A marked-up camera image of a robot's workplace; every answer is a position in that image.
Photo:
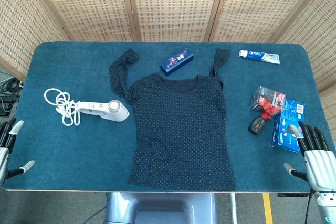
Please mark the small black bottle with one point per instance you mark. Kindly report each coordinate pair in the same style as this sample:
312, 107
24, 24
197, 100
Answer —
257, 127

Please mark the white blue toothpaste tube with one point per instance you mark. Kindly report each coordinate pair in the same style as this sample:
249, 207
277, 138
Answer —
258, 56

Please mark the white handheld steam iron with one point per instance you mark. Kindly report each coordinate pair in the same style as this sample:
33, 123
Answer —
118, 113

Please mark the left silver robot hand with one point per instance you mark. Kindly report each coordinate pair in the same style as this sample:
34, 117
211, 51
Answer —
5, 140

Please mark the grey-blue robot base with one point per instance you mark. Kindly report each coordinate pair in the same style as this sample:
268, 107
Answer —
162, 208

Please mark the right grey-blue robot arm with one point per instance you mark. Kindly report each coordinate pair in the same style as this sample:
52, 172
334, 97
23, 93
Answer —
326, 208

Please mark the dark blue toothpaste carton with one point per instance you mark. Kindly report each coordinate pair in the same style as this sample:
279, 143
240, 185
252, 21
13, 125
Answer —
177, 61

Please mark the white table leg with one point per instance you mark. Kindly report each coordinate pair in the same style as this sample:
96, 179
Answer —
233, 208

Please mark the teal carpet table cover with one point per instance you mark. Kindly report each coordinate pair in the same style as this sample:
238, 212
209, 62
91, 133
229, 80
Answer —
78, 150

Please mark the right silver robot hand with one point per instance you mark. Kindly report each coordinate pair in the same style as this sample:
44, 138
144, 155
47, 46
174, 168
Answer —
320, 166

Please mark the blue Oreo cookie box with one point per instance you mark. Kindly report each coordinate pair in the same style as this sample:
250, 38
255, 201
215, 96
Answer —
284, 132

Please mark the black under-table bracket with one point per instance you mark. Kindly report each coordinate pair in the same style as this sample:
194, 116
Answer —
292, 194

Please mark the black and red packaged item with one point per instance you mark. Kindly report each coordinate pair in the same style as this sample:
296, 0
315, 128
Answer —
265, 98

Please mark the navy polka dot shirt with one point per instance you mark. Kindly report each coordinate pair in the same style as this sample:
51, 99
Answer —
181, 129

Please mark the woven wooden folding screen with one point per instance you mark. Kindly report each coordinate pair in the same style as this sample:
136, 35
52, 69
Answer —
173, 6

